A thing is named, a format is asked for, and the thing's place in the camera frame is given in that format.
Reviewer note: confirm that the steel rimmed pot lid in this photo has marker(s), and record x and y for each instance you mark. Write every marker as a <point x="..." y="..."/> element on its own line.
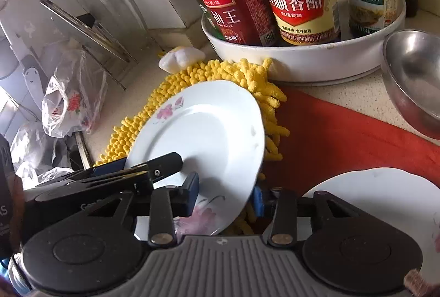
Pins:
<point x="86" y="32"/>

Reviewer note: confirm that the yellow chenille cloth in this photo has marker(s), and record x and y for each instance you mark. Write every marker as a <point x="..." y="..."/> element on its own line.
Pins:
<point x="192" y="75"/>

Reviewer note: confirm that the person's left forearm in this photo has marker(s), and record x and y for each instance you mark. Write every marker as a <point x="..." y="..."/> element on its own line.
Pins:
<point x="16" y="214"/>

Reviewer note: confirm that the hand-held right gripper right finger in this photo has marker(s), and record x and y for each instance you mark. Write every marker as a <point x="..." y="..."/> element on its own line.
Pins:
<point x="260" y="204"/>

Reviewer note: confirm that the small white lumpy thing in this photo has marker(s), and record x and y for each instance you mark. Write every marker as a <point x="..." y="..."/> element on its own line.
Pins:
<point x="177" y="58"/>

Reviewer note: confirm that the stainless steel bowl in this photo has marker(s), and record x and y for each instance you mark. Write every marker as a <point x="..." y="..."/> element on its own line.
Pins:
<point x="412" y="76"/>

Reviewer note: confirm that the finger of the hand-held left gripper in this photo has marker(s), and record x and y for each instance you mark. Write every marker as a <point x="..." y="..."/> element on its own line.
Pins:
<point x="161" y="164"/>
<point x="113" y="181"/>

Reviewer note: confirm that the clear bag with red print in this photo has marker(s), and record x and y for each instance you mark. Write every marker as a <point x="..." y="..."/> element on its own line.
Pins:
<point x="74" y="101"/>

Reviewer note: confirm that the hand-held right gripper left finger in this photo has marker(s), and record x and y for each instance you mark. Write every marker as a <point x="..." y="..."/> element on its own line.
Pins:
<point x="192" y="194"/>

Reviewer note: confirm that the crumpled clear plastic bag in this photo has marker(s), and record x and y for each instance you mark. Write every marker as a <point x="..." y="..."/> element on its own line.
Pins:
<point x="34" y="149"/>

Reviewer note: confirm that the white round bottle tray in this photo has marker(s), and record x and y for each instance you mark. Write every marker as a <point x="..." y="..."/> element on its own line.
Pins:
<point x="309" y="59"/>

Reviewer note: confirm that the red cloth mat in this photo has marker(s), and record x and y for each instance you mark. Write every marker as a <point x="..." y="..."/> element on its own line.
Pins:
<point x="330" y="135"/>

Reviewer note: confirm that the white floral plate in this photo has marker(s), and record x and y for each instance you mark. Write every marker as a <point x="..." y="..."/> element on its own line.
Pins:
<point x="206" y="132"/>
<point x="378" y="190"/>

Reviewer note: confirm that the white plastic utensil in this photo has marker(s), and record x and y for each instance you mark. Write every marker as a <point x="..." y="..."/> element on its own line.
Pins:
<point x="32" y="75"/>

